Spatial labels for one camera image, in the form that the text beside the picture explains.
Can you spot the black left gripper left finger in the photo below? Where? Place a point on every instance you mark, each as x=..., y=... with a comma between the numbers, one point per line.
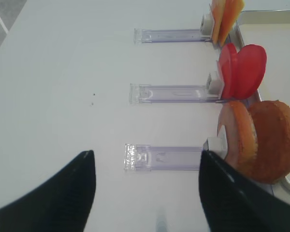
x=61, y=204

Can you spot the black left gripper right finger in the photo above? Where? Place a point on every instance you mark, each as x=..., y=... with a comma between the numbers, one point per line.
x=232, y=203

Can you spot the bun slice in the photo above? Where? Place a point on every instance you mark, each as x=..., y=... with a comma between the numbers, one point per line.
x=241, y=136
x=271, y=121

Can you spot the clear holder track, tomato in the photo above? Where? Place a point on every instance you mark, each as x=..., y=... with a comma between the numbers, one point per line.
x=170, y=93

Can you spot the inner red tomato slice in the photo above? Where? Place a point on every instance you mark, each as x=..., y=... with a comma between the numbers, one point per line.
x=251, y=67

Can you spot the red tomato slice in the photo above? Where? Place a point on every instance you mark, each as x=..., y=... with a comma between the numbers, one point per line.
x=251, y=67
x=228, y=64

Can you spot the outer red tomato slice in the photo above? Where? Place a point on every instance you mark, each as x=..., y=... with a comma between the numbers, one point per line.
x=228, y=64

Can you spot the clear holder track, cheese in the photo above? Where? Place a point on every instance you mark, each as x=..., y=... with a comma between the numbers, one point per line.
x=143, y=36

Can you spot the inner yellow cheese slice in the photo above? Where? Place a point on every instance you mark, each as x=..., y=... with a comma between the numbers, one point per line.
x=231, y=12

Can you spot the outer orange cheese slice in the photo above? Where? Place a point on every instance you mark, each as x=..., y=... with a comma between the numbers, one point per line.
x=217, y=10

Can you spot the clear holder track, left bun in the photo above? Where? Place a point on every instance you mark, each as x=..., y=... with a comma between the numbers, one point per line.
x=182, y=158

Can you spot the white metal tray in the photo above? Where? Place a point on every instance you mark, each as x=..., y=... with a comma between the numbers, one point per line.
x=270, y=29

